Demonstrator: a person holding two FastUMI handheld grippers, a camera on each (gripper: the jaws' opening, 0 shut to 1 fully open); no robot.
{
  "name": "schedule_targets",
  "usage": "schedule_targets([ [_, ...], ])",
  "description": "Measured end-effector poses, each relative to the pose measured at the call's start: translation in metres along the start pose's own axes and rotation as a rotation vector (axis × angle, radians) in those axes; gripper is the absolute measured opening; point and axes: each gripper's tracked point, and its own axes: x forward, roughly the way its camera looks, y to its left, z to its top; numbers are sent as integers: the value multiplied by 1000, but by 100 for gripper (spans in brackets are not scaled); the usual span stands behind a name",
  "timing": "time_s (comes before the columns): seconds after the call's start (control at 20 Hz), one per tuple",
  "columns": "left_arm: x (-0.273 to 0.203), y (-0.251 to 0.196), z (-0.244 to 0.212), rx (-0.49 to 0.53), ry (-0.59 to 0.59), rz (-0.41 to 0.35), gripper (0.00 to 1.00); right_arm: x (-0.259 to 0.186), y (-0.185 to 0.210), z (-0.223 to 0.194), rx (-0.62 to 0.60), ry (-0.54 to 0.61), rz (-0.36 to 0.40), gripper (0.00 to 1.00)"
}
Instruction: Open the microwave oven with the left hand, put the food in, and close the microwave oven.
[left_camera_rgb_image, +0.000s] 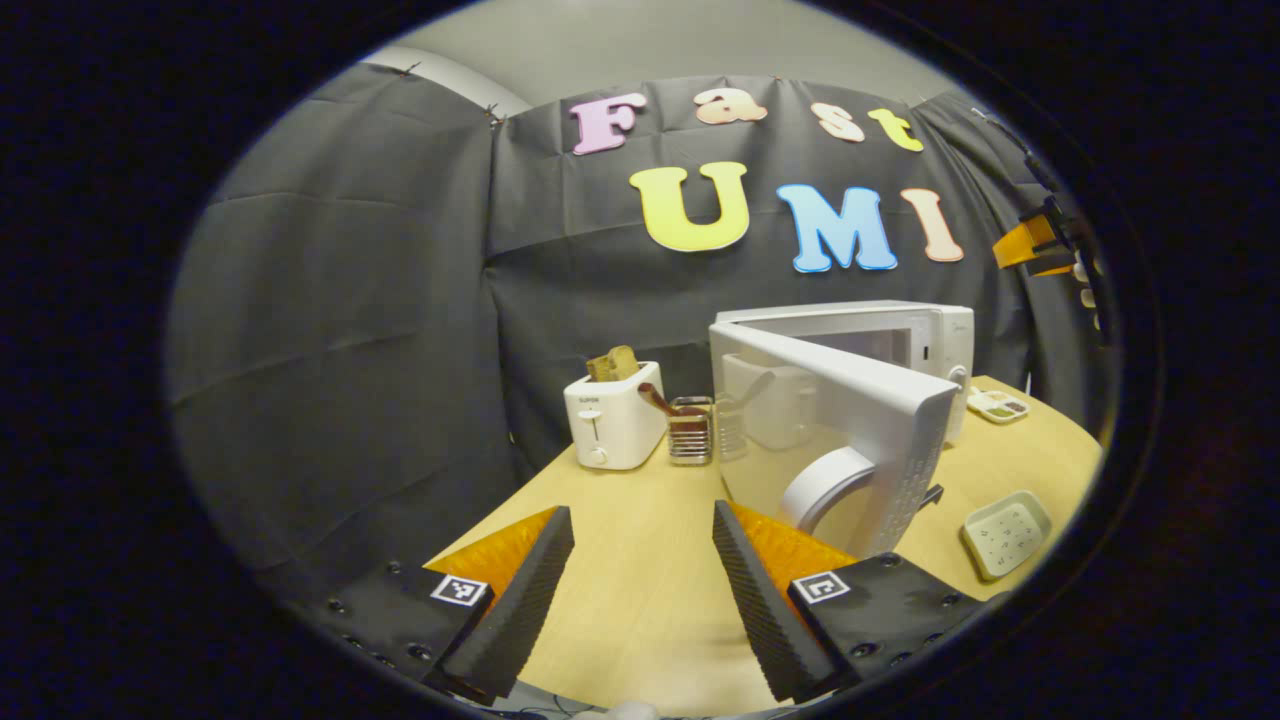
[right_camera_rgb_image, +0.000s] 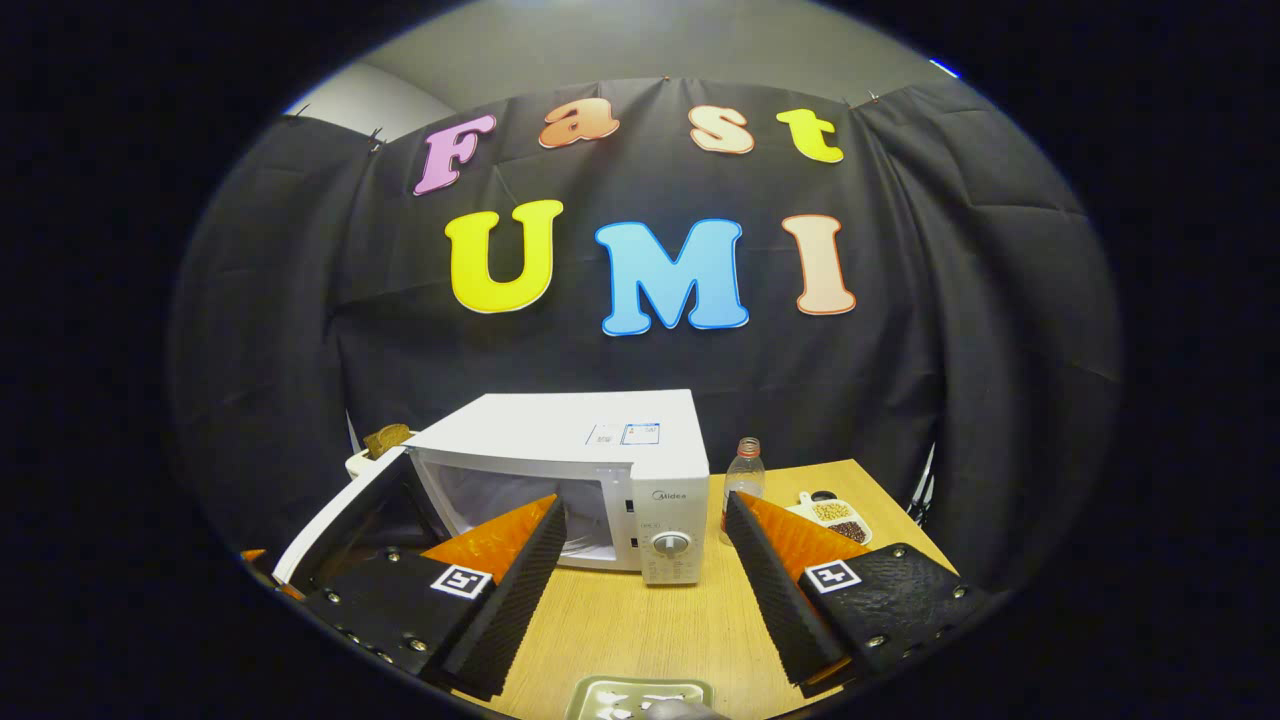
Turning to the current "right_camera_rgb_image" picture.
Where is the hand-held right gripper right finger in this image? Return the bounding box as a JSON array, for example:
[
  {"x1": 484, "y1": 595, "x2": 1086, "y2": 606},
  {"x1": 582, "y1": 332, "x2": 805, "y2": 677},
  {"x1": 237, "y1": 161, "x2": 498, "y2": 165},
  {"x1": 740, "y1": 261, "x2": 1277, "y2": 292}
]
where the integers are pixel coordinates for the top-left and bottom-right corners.
[{"x1": 722, "y1": 491, "x2": 1001, "y2": 699}]

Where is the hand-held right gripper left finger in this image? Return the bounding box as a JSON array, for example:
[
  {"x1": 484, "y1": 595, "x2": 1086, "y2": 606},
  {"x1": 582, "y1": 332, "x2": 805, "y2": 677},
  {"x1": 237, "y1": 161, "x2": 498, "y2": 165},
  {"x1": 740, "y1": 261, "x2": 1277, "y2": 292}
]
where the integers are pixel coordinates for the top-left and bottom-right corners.
[{"x1": 300, "y1": 495, "x2": 568, "y2": 701}]

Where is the pale green food tray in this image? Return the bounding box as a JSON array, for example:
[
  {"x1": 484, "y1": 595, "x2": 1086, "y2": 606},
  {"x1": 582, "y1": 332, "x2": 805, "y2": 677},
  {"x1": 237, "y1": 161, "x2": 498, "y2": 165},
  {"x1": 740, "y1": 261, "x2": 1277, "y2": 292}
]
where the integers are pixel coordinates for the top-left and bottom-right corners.
[{"x1": 565, "y1": 675, "x2": 716, "y2": 720}]

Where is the white microwave oven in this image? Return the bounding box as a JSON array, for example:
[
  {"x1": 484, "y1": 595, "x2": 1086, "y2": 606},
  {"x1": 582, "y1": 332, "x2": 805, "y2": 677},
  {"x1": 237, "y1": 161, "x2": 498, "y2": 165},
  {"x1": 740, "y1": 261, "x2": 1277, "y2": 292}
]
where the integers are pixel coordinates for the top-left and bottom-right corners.
[{"x1": 272, "y1": 389, "x2": 711, "y2": 593}]

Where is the white divided tray with beans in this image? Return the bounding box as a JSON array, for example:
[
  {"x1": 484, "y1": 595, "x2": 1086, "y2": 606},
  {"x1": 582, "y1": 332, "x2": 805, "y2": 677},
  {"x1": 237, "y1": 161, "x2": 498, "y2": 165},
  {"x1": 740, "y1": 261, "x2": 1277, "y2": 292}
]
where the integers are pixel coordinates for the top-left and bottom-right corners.
[{"x1": 785, "y1": 490, "x2": 873, "y2": 547}]

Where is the clear plastic bottle red label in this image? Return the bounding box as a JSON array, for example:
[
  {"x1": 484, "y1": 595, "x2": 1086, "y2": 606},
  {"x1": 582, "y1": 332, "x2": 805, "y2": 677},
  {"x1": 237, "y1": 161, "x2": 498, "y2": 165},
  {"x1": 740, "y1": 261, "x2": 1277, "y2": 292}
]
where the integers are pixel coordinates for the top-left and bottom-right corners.
[{"x1": 720, "y1": 437, "x2": 766, "y2": 546}]

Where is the white toaster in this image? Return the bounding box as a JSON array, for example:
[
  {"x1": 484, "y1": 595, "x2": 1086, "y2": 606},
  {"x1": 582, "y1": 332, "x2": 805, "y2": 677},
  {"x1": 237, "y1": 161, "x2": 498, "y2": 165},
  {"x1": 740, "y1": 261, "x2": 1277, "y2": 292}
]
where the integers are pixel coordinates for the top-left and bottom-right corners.
[{"x1": 345, "y1": 447, "x2": 411, "y2": 481}]

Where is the brown bread slice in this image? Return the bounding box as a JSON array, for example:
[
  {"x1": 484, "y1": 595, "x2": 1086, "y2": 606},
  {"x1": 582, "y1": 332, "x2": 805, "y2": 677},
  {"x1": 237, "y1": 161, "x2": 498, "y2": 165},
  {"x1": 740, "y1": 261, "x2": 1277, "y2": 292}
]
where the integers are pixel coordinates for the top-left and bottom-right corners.
[{"x1": 362, "y1": 423, "x2": 413, "y2": 461}]

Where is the black backdrop cloth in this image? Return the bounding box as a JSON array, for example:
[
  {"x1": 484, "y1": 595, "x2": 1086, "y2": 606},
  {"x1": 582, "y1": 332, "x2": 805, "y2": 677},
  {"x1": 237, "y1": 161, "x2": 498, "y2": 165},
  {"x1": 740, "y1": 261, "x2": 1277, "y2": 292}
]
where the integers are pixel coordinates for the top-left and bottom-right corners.
[{"x1": 168, "y1": 75, "x2": 1123, "y2": 591}]

